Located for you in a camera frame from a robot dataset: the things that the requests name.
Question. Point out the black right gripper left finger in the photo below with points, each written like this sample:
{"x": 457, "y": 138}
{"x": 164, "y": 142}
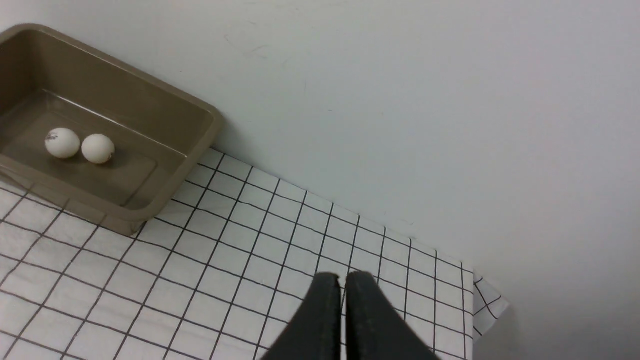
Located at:
{"x": 314, "y": 332}

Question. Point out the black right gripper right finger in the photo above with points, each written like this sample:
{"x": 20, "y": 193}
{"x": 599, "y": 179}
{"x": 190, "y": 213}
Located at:
{"x": 374, "y": 329}

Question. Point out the white ping-pong ball with logo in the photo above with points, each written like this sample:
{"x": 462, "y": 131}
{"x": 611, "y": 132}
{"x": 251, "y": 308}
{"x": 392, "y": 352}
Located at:
{"x": 62, "y": 143}

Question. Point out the white black-grid tablecloth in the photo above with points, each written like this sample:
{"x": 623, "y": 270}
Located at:
{"x": 217, "y": 275}

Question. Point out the olive green plastic bin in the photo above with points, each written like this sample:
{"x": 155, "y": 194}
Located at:
{"x": 49, "y": 80}

